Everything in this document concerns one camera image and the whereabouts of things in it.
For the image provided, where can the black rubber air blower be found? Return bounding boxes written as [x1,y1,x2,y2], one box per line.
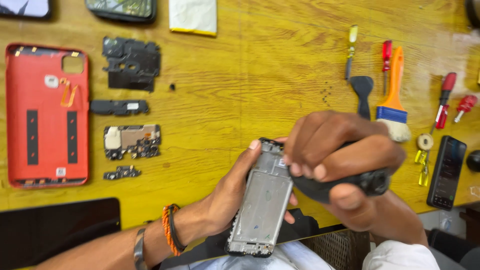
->
[288,140,392,204]

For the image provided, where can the person's left hand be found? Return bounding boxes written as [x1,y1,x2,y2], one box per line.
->
[204,137,299,236]

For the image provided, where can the phone motherboard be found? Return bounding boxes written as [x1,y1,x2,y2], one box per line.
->
[103,124,162,161]

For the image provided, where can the red and black screwdriver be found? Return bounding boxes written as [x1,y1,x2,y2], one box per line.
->
[429,72,458,136]

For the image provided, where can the short red handled screwdriver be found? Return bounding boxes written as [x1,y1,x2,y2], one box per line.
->
[453,94,479,124]

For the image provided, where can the yellow handled screwdriver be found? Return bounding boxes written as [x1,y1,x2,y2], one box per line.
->
[344,25,359,82]

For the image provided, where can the black round object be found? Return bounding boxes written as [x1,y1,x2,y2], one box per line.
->
[464,0,480,29]

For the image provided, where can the black phone with reflective screen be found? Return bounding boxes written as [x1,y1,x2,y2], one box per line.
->
[85,0,158,24]

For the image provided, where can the orange handled brush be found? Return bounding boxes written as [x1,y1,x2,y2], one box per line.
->
[376,46,412,143]

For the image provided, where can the small tape roll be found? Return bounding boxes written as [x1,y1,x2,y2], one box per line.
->
[416,133,435,152]

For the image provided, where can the thin red handled screwdriver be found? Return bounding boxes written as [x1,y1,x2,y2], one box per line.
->
[381,40,393,97]

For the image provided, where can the woven wicker basket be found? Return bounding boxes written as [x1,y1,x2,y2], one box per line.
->
[299,229,372,270]

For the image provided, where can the group of tiny black screws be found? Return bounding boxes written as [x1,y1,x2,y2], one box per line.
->
[320,80,333,106]

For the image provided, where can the black plastic pry tool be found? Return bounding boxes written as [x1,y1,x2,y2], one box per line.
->
[349,75,375,121]

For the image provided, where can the orange and black cord bracelet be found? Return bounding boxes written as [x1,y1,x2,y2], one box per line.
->
[161,203,188,257]

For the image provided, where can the large black flat tablet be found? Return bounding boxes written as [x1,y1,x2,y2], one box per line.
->
[0,197,122,270]

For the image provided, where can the person's right hand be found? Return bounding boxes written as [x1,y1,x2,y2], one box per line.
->
[283,110,408,234]

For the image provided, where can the black phone speaker module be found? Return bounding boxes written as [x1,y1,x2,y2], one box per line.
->
[89,99,150,116]

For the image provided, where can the silver phone frame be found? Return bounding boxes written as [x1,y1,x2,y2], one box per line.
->
[225,137,294,258]

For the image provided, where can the yellow tweezers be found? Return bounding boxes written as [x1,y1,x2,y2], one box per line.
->
[414,149,431,187]

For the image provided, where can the grey metal bangle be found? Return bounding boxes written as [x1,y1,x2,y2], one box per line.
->
[133,227,149,270]

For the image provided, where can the dark phone with pale screen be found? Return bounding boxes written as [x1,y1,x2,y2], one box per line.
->
[0,0,52,20]

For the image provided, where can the small charging sub board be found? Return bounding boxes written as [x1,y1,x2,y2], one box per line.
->
[103,165,142,181]

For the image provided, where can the red phone back cover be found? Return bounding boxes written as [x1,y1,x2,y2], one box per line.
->
[5,43,91,189]

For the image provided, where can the black smartphone with lit screen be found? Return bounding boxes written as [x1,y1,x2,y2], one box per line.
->
[426,135,468,211]

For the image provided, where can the white shirt sleeve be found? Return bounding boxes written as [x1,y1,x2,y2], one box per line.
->
[361,239,442,270]

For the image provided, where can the white phone battery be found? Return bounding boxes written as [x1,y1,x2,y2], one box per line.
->
[168,0,218,38]

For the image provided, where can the pale trousers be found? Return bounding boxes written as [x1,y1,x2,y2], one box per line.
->
[165,240,336,270]

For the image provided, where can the black round ball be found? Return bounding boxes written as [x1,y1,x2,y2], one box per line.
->
[466,149,480,173]

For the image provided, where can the black plastic shield cover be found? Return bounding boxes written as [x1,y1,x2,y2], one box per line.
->
[102,36,161,93]

